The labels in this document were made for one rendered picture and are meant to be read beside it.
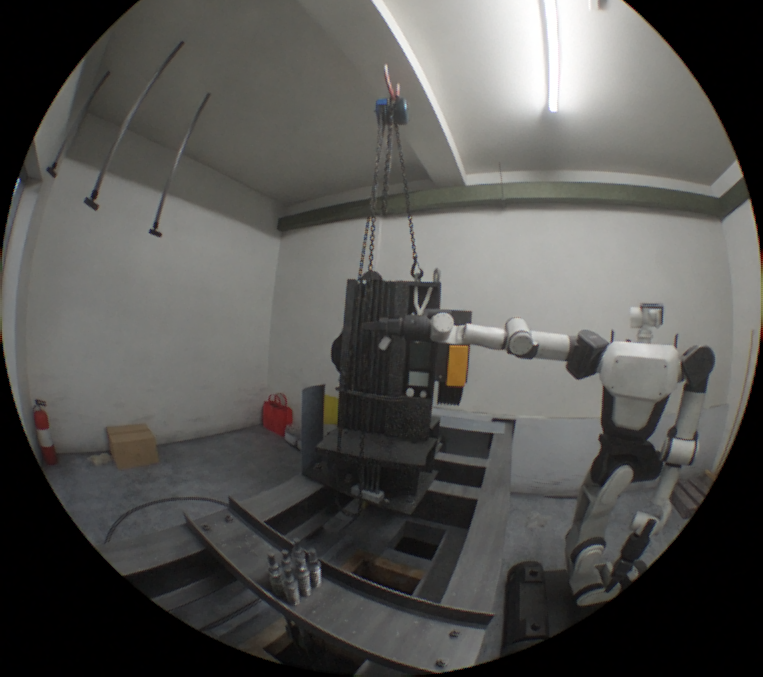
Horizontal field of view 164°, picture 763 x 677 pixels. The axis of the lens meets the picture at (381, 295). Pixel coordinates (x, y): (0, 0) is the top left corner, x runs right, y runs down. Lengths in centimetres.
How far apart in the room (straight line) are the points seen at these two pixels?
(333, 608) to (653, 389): 102
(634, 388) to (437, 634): 83
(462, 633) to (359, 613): 26
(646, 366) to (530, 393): 156
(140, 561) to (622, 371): 149
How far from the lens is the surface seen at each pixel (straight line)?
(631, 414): 93
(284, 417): 321
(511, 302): 228
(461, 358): 106
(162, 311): 278
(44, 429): 273
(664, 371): 91
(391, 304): 120
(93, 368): 274
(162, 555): 101
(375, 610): 85
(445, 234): 248
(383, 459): 106
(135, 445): 263
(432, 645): 81
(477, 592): 93
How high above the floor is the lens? 141
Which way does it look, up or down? 6 degrees up
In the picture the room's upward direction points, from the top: 4 degrees clockwise
